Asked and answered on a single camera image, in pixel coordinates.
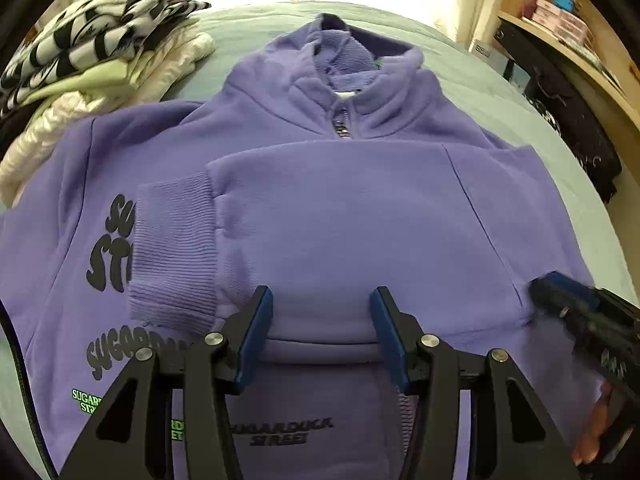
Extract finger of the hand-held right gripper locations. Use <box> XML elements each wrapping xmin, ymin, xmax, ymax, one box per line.
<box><xmin>529</xmin><ymin>271</ymin><xmax>602</xmax><ymax>322</ymax></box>

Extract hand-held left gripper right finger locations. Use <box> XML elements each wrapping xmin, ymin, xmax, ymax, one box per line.
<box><xmin>369</xmin><ymin>286</ymin><xmax>583</xmax><ymax>480</ymax></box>

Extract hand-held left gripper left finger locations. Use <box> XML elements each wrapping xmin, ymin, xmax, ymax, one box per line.
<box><xmin>59</xmin><ymin>285</ymin><xmax>275</xmax><ymax>480</ymax></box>

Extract purple sweatshirt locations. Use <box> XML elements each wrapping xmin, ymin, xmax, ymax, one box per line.
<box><xmin>0</xmin><ymin>12</ymin><xmax>613</xmax><ymax>480</ymax></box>

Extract person's right hand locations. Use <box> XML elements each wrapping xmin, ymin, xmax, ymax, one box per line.
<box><xmin>572</xmin><ymin>381</ymin><xmax>615</xmax><ymax>467</ymax></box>

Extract black hanging garment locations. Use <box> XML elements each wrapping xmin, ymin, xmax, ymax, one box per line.
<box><xmin>524</xmin><ymin>59</ymin><xmax>624</xmax><ymax>205</ymax></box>

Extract grey bed sheet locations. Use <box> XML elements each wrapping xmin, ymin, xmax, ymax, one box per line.
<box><xmin>0</xmin><ymin>5</ymin><xmax>638</xmax><ymax>480</ymax></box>

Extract wooden shelf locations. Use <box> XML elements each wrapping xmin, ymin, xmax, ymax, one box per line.
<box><xmin>496</xmin><ymin>0</ymin><xmax>640</xmax><ymax>128</ymax></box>

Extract pink boxes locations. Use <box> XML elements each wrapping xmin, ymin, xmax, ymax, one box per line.
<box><xmin>520</xmin><ymin>0</ymin><xmax>595</xmax><ymax>45</ymax></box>

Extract white quilted jacket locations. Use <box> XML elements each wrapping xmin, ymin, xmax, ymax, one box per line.
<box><xmin>0</xmin><ymin>15</ymin><xmax>217</xmax><ymax>208</ymax></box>

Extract light green garment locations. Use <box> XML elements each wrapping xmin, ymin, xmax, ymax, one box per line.
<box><xmin>10</xmin><ymin>57</ymin><xmax>138</xmax><ymax>107</ymax></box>

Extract dark cloth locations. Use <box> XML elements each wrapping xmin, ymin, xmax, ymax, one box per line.
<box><xmin>0</xmin><ymin>104</ymin><xmax>32</xmax><ymax>157</ymax></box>

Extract black and white patterned garment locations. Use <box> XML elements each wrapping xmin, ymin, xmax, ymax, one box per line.
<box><xmin>0</xmin><ymin>0</ymin><xmax>207</xmax><ymax>117</ymax></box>

